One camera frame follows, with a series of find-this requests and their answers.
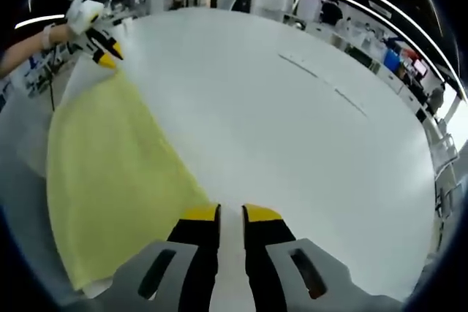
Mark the blue storage container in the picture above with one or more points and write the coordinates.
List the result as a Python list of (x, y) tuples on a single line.
[(391, 60)]

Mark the white office chair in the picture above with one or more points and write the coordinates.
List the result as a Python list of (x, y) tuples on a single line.
[(448, 195), (444, 147)]

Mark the short curved ceiling light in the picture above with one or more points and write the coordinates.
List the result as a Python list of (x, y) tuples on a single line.
[(387, 23)]

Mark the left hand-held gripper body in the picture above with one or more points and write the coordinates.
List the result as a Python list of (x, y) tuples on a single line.
[(83, 16)]

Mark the yellow raglan garment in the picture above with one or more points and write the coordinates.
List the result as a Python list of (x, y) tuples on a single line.
[(109, 180)]

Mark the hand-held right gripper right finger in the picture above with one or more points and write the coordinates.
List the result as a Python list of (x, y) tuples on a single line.
[(263, 261)]

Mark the white cabinet row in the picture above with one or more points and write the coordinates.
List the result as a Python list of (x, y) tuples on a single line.
[(384, 71)]

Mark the person's left hand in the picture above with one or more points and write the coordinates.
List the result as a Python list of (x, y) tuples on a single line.
[(58, 36)]

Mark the long curved ceiling light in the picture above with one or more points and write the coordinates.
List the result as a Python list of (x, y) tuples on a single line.
[(384, 1)]

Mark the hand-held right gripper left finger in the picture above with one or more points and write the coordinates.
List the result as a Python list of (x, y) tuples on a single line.
[(197, 261)]

